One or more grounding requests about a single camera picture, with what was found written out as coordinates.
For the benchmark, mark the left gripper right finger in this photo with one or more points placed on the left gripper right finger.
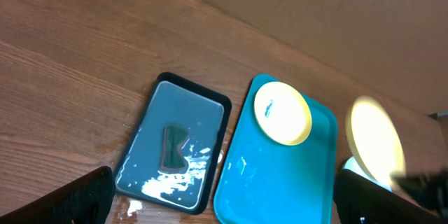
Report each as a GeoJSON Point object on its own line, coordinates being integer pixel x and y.
{"type": "Point", "coordinates": [359, 200]}

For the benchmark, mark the black water tray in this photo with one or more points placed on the black water tray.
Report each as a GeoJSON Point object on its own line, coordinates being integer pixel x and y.
{"type": "Point", "coordinates": [174, 100]}

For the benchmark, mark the teal plastic serving tray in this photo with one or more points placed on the teal plastic serving tray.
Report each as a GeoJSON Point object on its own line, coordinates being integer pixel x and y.
{"type": "Point", "coordinates": [263, 181]}

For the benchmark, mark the green rimmed plate top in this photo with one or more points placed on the green rimmed plate top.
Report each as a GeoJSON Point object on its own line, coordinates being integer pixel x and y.
{"type": "Point", "coordinates": [282, 113]}

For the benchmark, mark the dark green sponge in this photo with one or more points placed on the dark green sponge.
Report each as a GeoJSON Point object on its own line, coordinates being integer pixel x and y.
{"type": "Point", "coordinates": [172, 159]}

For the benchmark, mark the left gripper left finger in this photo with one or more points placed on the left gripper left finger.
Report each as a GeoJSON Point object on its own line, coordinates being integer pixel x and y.
{"type": "Point", "coordinates": [88, 199]}

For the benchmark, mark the green rimmed plate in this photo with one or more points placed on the green rimmed plate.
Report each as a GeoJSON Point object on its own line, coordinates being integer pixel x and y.
{"type": "Point", "coordinates": [282, 113]}
{"type": "Point", "coordinates": [374, 142]}

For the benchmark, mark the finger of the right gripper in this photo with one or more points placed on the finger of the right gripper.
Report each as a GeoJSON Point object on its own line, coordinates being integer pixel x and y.
{"type": "Point", "coordinates": [428, 190]}

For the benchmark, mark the light blue rimmed plate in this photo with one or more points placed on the light blue rimmed plate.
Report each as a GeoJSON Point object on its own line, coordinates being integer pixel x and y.
{"type": "Point", "coordinates": [352, 165]}

